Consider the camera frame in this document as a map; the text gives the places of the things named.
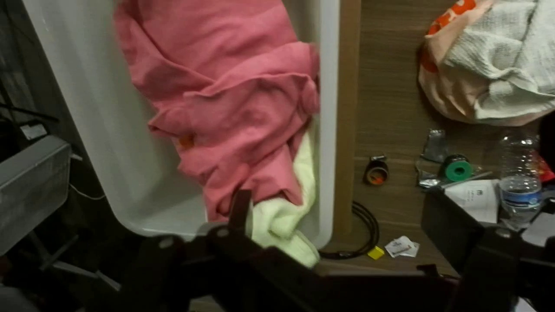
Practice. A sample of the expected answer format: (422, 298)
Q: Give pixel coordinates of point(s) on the pink garment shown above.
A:
(231, 105)

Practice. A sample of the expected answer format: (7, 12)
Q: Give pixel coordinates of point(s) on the green spool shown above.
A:
(458, 171)

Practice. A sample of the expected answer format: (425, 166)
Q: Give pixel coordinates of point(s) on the small white packet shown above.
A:
(401, 247)

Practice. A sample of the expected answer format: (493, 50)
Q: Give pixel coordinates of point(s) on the pale green terry towel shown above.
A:
(288, 226)

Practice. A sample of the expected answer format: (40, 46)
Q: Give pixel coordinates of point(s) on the white paper card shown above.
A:
(477, 200)

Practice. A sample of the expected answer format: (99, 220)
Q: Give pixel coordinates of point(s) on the small yellow block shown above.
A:
(377, 254)

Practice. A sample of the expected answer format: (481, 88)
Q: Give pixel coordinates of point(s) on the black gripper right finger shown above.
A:
(514, 278)

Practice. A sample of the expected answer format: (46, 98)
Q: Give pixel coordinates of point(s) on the white plastic container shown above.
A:
(92, 116)

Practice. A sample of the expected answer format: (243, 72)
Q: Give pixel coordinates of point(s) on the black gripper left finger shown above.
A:
(219, 278)

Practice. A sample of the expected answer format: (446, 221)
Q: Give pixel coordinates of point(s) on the orange and white plastic bag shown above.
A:
(439, 88)

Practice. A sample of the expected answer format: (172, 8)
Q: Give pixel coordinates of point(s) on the orange and black tape roll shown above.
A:
(377, 171)

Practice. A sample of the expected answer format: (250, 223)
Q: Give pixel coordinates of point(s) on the clear plastic water bottle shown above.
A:
(521, 185)

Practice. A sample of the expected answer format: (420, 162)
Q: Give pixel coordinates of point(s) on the red snack wrapper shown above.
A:
(547, 169)

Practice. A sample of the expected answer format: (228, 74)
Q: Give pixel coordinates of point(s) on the clear plastic bag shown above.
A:
(434, 145)

